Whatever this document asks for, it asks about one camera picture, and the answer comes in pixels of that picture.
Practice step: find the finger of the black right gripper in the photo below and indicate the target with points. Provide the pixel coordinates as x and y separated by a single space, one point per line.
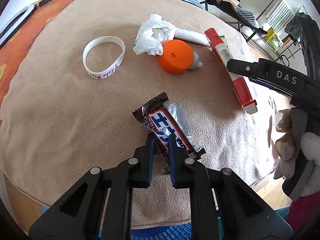
274 76

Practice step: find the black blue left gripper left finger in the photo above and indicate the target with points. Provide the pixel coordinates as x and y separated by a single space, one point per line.
99 204

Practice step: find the orange floral bedsheet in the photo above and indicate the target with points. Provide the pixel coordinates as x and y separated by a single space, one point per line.
16 49

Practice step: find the white rolled paper tube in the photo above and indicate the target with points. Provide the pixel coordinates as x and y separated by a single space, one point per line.
191 36

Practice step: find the blue plastic basket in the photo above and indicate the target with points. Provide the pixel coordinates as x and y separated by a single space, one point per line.
182 231

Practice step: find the black clothes rack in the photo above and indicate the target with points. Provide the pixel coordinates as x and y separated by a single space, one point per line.
278 14

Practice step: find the crumpled white plastic bag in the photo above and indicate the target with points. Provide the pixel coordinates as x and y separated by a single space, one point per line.
152 34

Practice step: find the yellow crate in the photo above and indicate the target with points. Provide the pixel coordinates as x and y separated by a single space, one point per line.
272 39

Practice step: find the white gloved right hand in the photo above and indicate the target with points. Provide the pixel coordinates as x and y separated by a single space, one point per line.
298 150

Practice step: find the white ring light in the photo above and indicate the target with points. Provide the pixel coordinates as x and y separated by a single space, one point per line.
14 24

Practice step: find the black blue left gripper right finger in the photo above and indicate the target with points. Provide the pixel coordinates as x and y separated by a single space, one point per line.
222 205

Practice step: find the clothes on chair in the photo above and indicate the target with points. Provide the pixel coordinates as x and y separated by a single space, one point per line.
233 9

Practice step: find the black folding chair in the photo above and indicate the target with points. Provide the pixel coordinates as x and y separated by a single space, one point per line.
259 31

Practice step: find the dark chocolate bar wrapper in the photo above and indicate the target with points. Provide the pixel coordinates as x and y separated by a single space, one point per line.
164 118

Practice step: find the beige fleece blanket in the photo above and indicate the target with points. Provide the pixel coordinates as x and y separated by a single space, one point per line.
58 122

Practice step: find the white silicone wristband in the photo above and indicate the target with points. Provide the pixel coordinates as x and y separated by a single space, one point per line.
103 56

